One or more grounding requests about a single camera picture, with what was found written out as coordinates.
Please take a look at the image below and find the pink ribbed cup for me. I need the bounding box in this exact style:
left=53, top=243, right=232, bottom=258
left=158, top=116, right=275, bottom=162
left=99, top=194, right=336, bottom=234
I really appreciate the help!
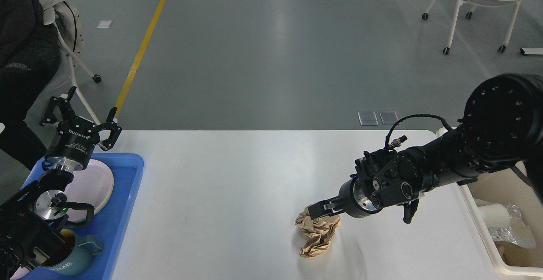
left=10, top=268, right=30, bottom=280

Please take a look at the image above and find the foil sheet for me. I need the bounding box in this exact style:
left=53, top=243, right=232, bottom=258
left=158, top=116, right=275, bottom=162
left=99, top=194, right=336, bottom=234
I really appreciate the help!
left=487, top=204, right=537, bottom=249

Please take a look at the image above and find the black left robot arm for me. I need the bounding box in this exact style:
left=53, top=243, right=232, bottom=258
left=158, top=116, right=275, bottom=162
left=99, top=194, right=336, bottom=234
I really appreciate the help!
left=0, top=86, right=122, bottom=280

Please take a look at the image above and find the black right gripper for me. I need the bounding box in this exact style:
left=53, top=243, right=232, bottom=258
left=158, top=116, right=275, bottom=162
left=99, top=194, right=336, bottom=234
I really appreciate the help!
left=307, top=178, right=382, bottom=220

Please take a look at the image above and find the person in dark clothes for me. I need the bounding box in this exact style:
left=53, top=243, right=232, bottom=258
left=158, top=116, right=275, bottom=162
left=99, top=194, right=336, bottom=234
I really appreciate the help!
left=0, top=0, right=62, bottom=170

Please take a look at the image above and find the white paper cup upright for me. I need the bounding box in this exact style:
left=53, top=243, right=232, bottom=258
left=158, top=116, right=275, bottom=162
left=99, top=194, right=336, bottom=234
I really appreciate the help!
left=477, top=203, right=511, bottom=228

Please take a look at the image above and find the teal green mug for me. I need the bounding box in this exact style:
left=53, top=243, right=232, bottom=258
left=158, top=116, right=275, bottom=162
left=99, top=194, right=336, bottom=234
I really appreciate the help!
left=40, top=229, right=104, bottom=276

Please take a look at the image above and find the pink plate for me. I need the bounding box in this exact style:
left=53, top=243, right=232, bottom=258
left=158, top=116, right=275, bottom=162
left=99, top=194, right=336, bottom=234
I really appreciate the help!
left=64, top=160, right=104, bottom=205

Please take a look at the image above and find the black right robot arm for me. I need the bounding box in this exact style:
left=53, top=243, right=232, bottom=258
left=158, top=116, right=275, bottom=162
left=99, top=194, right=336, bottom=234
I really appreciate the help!
left=308, top=73, right=543, bottom=224

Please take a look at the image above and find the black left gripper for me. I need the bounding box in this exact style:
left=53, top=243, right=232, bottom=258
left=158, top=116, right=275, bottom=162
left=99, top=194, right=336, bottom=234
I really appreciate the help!
left=39, top=86, right=122, bottom=171

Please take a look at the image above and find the white plastic bin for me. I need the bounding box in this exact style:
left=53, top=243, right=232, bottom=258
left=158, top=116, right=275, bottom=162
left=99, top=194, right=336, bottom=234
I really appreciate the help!
left=436, top=127, right=543, bottom=277

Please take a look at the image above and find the white chair left background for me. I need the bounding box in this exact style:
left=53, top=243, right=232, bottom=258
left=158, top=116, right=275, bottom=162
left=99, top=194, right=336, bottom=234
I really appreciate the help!
left=53, top=20, right=102, bottom=125

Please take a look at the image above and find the brown paper ball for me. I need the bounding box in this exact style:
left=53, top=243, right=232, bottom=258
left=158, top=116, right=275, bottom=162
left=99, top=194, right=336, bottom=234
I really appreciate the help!
left=295, top=208, right=341, bottom=258

